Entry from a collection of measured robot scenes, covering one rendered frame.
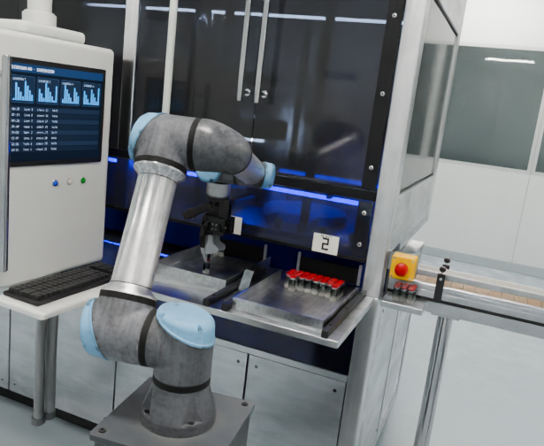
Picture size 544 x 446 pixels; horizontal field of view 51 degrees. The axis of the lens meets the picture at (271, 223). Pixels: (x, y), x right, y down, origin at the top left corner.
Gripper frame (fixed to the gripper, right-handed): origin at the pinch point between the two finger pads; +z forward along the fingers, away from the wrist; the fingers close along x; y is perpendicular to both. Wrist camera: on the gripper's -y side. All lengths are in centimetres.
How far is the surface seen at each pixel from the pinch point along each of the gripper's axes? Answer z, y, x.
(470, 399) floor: 93, 88, 151
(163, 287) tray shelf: 5.6, -2.4, -20.0
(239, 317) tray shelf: 6.0, 25.0, -25.2
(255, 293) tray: 4.8, 21.8, -8.4
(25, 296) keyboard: 12, -36, -38
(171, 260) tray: 3.9, -12.2, -0.7
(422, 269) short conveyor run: -3, 64, 29
